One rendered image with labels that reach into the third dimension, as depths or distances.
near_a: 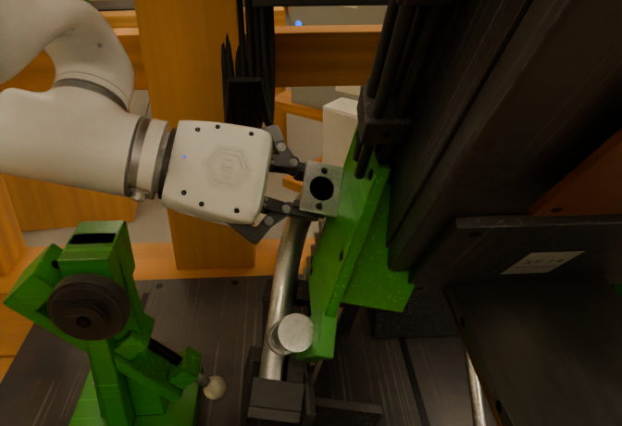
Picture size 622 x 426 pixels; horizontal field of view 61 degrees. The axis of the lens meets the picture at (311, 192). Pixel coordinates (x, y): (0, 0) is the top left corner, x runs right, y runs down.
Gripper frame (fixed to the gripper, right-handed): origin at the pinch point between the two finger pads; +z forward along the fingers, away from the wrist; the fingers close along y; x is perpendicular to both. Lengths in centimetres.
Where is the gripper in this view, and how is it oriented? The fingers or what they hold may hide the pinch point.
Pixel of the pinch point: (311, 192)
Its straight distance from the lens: 57.2
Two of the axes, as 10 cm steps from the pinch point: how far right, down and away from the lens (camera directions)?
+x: -2.3, 2.5, 9.4
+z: 9.6, 2.0, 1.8
